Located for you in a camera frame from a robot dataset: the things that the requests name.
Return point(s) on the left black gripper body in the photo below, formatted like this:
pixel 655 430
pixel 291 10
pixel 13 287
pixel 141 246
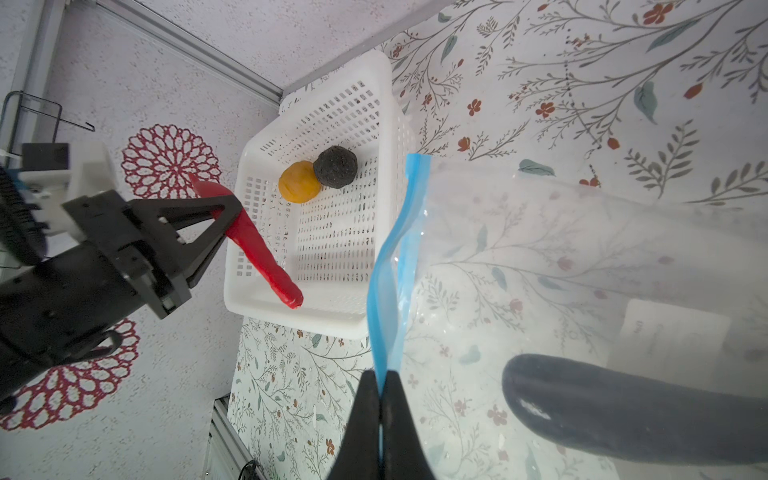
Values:
pixel 64 309

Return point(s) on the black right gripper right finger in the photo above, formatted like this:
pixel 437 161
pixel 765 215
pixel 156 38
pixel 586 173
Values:
pixel 401 454

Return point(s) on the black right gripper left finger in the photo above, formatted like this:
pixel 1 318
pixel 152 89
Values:
pixel 358 454

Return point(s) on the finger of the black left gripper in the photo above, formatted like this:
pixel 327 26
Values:
pixel 181 213
pixel 197 255

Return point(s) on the red toy chili pepper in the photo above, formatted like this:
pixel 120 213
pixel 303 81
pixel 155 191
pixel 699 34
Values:
pixel 246 236

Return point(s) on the white perforated plastic basket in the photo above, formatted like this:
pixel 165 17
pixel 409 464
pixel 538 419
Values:
pixel 328 245

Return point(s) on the clear zip top bag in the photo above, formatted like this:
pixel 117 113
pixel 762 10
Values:
pixel 485 263

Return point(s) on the dark eggplant toy green tip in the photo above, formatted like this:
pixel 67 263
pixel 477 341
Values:
pixel 627 417

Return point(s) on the yellow toy potato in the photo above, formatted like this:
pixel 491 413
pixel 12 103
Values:
pixel 298 183

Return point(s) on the black textured toy ball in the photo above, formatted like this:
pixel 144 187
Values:
pixel 336 167

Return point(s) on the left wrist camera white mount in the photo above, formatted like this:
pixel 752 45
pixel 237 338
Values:
pixel 52 174

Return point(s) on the black wire wall rack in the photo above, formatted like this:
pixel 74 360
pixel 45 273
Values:
pixel 27 118

